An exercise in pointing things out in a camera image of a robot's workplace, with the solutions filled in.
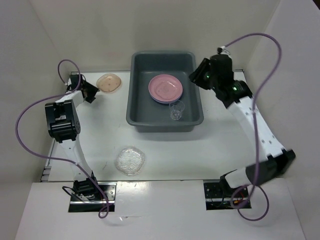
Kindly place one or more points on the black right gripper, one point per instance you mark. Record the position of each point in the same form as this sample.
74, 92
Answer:
196, 76

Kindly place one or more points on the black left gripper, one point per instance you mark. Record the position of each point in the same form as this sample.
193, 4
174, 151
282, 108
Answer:
93, 90

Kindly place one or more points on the peach square dish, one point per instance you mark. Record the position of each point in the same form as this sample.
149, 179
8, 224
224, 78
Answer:
109, 83

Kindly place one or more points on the blue plastic plate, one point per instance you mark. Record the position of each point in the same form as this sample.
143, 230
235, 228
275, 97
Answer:
165, 101

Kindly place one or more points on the pink plastic plate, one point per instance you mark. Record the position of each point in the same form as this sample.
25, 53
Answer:
162, 77

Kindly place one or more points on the clear plastic cup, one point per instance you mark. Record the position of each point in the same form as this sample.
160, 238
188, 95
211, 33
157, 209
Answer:
176, 110

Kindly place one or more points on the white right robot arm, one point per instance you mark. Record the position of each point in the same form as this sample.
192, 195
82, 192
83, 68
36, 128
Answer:
272, 159

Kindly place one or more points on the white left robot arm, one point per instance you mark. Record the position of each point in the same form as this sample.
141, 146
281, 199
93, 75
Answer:
64, 126

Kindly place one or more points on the grey plastic bin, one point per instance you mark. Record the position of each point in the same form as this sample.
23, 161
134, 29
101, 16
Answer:
149, 116

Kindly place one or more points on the clear textured square dish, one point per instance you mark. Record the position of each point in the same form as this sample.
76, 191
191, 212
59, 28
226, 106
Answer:
130, 161

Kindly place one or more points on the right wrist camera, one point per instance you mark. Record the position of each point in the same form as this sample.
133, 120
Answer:
223, 51

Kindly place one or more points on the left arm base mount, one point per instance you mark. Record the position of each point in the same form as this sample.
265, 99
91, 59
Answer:
91, 203

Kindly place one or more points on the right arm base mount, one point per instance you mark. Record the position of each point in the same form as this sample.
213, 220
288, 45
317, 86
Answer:
216, 199

